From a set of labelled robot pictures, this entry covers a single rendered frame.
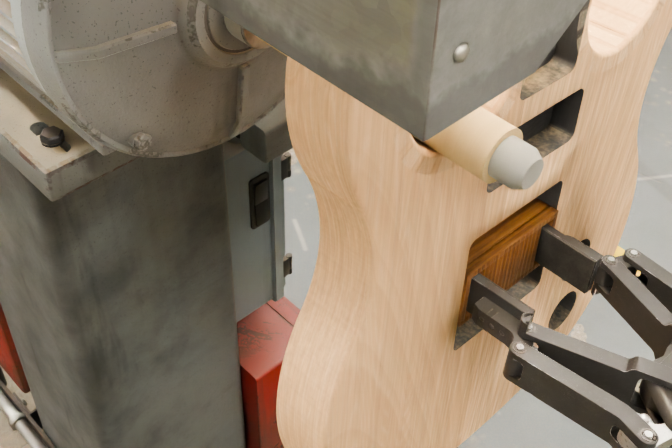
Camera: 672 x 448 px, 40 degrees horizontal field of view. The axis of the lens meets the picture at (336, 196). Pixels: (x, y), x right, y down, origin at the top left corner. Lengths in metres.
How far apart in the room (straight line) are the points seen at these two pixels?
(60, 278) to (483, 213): 0.44
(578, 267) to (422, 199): 0.18
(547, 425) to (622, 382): 1.34
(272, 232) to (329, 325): 0.56
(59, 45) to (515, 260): 0.32
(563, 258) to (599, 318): 1.47
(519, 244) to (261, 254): 0.52
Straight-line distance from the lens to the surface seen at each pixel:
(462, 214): 0.54
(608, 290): 0.65
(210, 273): 1.00
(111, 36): 0.55
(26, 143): 0.71
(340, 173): 0.44
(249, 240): 1.07
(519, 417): 1.91
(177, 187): 0.89
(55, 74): 0.56
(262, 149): 0.83
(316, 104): 0.43
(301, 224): 2.22
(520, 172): 0.46
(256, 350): 1.18
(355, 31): 0.26
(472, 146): 0.46
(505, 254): 0.62
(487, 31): 0.26
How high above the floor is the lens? 1.55
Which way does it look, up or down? 42 degrees down
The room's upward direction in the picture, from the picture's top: 2 degrees clockwise
